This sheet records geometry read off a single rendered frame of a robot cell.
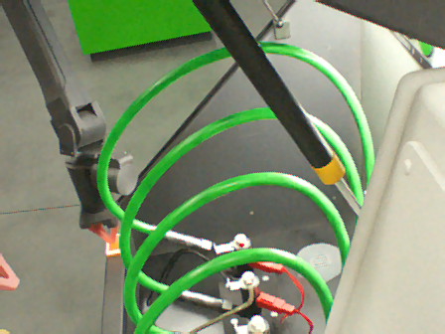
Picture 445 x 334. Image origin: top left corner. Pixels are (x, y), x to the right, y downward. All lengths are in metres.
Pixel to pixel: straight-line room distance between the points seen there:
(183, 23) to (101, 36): 0.57
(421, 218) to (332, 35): 0.79
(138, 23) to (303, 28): 3.20
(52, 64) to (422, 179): 0.80
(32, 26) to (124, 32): 3.20
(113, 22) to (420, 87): 3.92
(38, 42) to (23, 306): 1.67
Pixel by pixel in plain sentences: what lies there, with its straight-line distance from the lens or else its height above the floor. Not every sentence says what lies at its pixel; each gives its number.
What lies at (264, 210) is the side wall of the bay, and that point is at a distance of 1.28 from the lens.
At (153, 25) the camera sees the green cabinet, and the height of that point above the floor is 0.20.
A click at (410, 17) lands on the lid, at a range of 0.34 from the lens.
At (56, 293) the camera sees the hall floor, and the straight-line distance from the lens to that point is 2.56.
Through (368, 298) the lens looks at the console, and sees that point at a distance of 0.41.
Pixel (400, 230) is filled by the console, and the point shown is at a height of 1.48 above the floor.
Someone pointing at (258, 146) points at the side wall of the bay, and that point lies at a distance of 1.18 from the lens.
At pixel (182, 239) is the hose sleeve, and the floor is 1.14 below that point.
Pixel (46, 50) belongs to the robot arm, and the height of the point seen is 1.35.
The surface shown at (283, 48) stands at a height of 1.41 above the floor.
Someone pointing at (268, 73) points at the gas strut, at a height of 1.55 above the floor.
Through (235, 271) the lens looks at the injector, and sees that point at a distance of 0.94.
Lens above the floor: 1.72
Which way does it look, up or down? 36 degrees down
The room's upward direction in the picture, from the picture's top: 10 degrees counter-clockwise
